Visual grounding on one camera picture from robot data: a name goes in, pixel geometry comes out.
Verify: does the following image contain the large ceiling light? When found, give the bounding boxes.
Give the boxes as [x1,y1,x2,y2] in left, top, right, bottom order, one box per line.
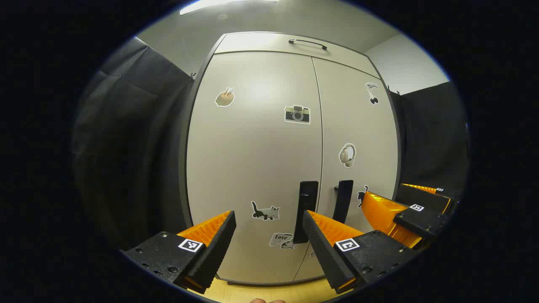
[180,0,280,16]

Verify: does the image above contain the white cabinet drawer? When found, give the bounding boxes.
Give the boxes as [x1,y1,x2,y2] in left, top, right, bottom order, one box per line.
[214,32,379,78]

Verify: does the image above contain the grey double-door shoe cabinet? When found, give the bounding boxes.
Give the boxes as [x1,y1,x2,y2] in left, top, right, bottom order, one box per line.
[179,32,407,287]

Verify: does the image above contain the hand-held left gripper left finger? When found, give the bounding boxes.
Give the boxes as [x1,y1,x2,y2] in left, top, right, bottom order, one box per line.
[120,210,237,294]

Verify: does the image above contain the dark drawer handle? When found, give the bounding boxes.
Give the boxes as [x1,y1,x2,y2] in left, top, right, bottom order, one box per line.
[288,39,328,51]

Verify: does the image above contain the black backdrop cloth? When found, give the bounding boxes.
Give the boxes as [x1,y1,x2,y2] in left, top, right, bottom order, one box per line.
[390,82,470,194]
[72,38,194,253]

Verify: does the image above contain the white cabinet door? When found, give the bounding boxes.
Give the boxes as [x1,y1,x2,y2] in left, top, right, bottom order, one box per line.
[187,50,324,284]
[293,57,400,282]

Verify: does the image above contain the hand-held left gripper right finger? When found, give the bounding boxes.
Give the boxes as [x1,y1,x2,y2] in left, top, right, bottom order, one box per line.
[302,210,418,295]

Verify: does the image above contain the black door handle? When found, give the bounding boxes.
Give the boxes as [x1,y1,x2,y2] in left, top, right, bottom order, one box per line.
[333,180,354,223]
[293,181,319,245]

